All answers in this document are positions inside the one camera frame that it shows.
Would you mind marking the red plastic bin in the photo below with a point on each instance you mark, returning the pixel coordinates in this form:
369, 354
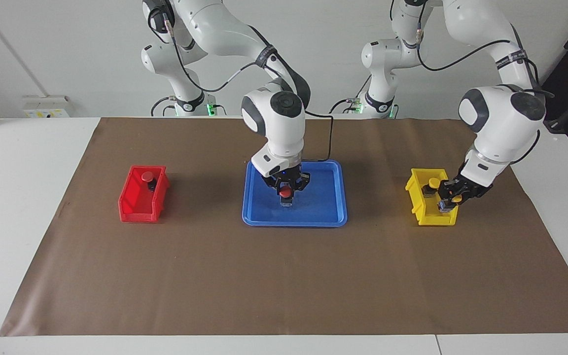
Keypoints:
128, 204

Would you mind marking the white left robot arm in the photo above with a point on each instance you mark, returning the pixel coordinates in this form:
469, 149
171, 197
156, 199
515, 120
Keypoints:
501, 118

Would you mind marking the red push button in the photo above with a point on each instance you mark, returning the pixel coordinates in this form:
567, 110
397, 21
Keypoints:
286, 192
147, 176

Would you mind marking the yellow push button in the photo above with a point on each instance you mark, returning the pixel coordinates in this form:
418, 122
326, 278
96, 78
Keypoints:
433, 183
455, 199

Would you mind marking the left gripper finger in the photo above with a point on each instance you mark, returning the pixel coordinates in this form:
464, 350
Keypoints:
449, 187
463, 198

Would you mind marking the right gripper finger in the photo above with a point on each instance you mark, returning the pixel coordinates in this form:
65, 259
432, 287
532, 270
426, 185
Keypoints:
271, 187
302, 182

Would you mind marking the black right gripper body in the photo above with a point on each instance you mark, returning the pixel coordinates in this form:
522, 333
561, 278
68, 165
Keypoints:
289, 175

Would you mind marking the blue plastic tray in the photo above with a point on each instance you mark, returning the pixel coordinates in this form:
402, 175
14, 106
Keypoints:
323, 207

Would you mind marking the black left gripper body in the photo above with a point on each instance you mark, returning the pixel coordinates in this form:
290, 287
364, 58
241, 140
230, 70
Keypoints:
474, 190

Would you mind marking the yellow plastic bin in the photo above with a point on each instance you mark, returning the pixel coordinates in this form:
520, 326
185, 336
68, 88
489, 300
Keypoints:
429, 217

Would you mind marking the white wall socket box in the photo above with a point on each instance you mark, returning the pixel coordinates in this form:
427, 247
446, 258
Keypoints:
45, 106

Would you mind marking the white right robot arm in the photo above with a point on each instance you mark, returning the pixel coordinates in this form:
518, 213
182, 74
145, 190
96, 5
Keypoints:
274, 113

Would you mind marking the brown paper mat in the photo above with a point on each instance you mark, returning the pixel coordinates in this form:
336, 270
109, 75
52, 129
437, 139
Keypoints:
284, 281

